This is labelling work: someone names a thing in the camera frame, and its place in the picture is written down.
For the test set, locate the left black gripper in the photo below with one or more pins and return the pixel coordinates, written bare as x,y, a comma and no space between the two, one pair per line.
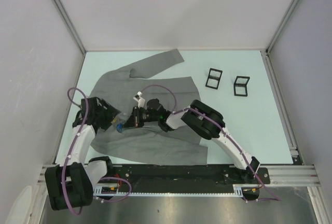
110,112

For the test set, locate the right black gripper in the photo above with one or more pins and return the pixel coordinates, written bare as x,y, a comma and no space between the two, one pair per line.
134,120

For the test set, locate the blue round brooch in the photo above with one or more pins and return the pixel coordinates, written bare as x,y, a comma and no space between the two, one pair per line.
119,127

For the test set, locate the grey button-up shirt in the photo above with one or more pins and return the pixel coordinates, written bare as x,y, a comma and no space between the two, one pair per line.
121,78

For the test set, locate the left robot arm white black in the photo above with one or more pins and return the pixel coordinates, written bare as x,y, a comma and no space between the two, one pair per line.
70,183

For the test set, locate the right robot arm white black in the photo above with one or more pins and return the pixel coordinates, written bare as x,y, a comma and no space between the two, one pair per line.
203,120

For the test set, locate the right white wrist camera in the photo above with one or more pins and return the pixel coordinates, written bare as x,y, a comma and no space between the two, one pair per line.
139,99

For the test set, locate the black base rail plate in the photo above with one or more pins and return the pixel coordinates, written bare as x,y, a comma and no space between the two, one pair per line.
211,178

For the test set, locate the white slotted cable duct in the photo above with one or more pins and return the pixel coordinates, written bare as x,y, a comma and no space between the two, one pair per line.
110,193

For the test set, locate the black frame stand left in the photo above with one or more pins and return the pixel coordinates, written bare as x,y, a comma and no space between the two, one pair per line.
213,78

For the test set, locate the black frame stand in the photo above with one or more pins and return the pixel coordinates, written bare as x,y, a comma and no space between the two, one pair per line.
213,78
241,82

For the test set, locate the black frame stand right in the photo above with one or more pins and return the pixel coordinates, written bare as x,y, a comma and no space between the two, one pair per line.
241,82

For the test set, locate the aluminium frame post left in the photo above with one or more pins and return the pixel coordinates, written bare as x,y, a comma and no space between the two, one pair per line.
69,25

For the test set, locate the aluminium frame post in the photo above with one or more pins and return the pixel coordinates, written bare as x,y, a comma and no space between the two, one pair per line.
69,25
285,19

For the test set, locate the aluminium frame post right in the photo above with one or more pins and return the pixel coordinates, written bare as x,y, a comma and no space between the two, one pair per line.
285,19

